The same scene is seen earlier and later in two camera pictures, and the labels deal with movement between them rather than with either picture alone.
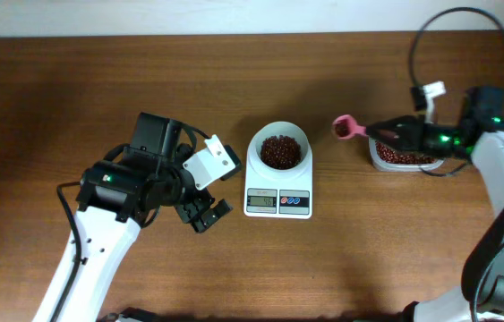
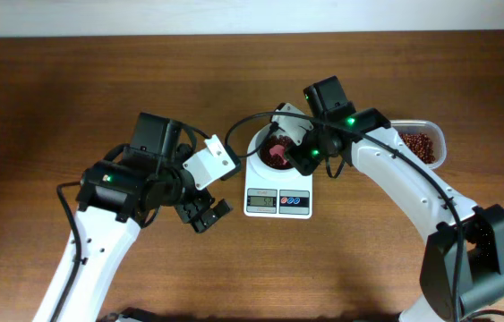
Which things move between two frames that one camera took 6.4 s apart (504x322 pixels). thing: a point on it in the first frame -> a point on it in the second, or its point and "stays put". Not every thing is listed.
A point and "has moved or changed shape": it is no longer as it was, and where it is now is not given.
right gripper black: [407, 131] -> [305, 166]
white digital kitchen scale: [278, 199] stays put
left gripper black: [210, 216] stays put
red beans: [283, 152] stays put
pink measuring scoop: [345, 127] has moved or changed shape
